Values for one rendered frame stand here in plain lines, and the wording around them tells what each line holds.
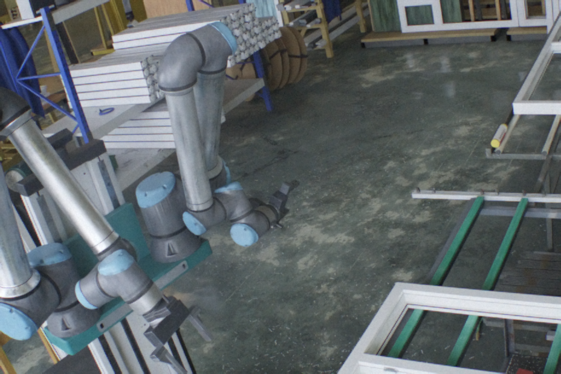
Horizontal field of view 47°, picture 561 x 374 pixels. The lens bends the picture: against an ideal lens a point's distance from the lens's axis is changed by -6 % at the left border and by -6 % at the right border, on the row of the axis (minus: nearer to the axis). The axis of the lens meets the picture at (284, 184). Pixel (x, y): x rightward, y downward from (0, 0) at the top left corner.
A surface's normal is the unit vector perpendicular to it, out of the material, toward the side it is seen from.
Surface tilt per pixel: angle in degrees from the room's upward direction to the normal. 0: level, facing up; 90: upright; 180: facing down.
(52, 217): 90
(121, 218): 90
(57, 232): 90
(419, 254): 0
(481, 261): 0
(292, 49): 75
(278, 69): 80
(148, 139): 90
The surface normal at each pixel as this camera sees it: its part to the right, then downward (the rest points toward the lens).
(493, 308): -0.48, 0.48
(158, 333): 0.65, -0.29
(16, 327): -0.28, 0.55
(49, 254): -0.21, -0.92
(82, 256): 0.73, 0.13
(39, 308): 0.90, 0.07
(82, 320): 0.53, -0.13
